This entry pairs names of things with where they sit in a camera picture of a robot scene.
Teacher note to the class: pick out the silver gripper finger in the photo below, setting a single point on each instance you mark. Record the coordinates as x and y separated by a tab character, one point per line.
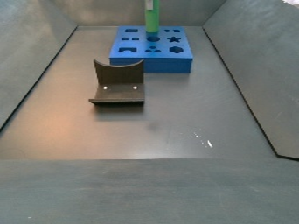
148	4

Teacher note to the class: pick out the green oval peg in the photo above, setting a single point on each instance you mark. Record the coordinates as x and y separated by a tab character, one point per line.
151	17

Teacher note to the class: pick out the blue shape sorting block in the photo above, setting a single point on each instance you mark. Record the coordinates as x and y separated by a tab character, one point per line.
164	50

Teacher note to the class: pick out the black curved peg holder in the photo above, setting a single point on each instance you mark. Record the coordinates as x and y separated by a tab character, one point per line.
120	83

